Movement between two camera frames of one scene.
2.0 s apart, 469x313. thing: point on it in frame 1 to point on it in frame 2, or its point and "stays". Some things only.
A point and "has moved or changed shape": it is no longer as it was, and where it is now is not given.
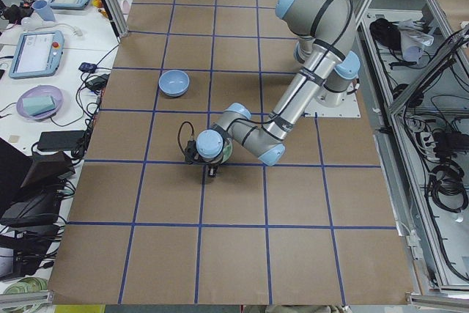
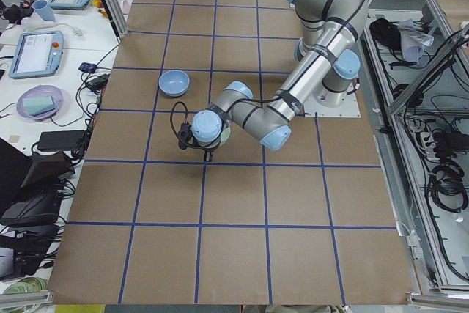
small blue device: (87, 67) stays
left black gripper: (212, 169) to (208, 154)
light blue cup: (44, 10) stays
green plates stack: (27, 284) stays
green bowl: (227, 151) has moved or changed shape
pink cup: (125, 7) stays
